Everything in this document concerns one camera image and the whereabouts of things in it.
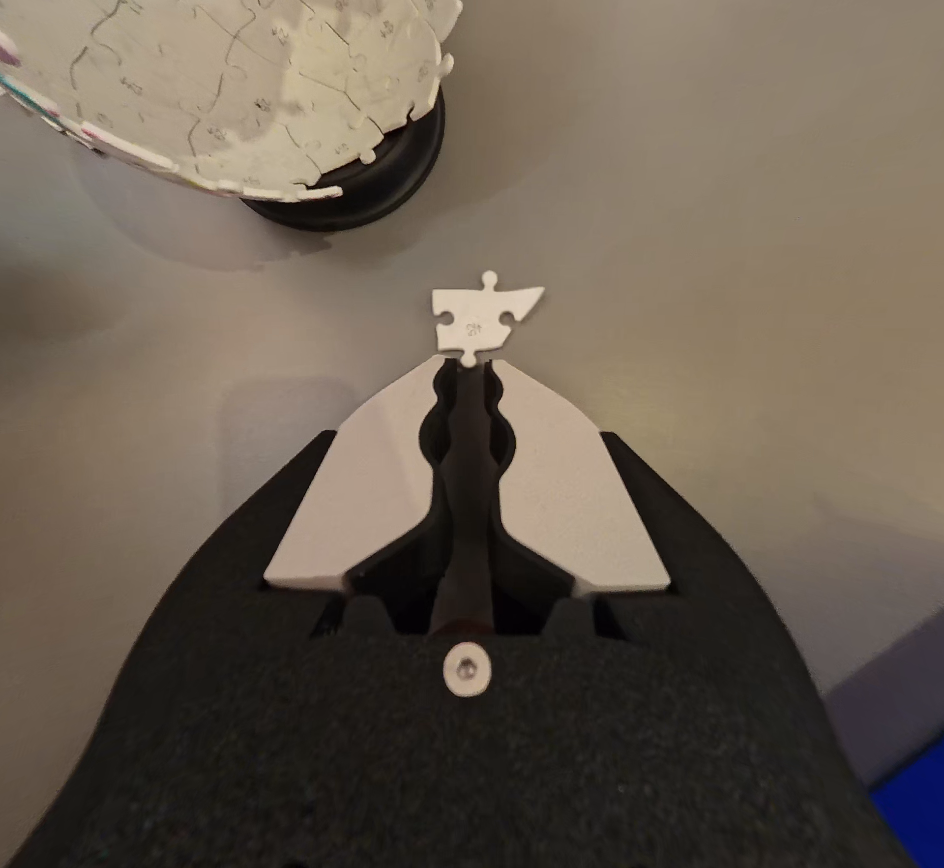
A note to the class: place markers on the white puzzle piece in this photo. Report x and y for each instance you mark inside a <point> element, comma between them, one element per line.
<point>479,318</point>

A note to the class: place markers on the blue plastic bin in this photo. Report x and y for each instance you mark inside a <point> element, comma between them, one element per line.
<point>914,816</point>

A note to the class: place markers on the round black ball stand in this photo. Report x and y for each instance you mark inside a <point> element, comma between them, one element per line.
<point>383,182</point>

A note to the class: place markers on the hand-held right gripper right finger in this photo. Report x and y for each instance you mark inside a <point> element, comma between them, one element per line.
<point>575,506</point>

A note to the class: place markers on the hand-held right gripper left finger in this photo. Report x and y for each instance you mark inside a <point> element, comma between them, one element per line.
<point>361,506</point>

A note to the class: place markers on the colourful puzzle ball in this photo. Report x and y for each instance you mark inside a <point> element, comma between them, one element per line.
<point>221,49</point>

